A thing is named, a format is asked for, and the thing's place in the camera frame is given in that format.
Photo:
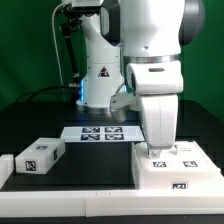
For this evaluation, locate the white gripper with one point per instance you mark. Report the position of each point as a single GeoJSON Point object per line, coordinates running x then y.
{"type": "Point", "coordinates": [156, 86]}

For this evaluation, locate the white cabinet door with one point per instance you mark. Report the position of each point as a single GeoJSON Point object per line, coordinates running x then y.
{"type": "Point", "coordinates": [145, 161]}
{"type": "Point", "coordinates": [188, 156]}

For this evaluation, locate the white cabinet body box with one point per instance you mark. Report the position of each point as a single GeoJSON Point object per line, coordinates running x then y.
{"type": "Point", "coordinates": [165, 178]}

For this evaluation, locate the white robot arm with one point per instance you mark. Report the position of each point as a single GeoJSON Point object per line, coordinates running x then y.
{"type": "Point", "coordinates": [133, 59]}

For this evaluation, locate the white cabinet top block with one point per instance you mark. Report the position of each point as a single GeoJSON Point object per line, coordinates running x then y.
{"type": "Point", "coordinates": [40, 156]}

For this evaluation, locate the white fiducial marker sheet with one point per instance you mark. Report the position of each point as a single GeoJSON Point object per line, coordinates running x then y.
{"type": "Point", "coordinates": [102, 134]}

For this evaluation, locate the white L-shaped obstacle wall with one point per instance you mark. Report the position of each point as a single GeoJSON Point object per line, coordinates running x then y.
{"type": "Point", "coordinates": [112, 202]}

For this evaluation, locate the white wall piece left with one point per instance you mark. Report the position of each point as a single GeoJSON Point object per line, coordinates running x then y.
{"type": "Point", "coordinates": [6, 168]}

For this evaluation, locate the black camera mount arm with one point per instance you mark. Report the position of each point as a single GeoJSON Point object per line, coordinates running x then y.
{"type": "Point", "coordinates": [73, 25]}

